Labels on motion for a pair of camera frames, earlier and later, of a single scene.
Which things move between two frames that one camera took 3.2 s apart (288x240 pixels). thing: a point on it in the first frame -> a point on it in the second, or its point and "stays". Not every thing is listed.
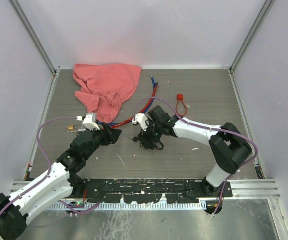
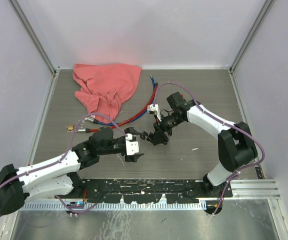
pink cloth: (104, 88) stays
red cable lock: (145, 110) stays
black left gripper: (108, 136) -> (132, 157)
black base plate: (151, 191) stays
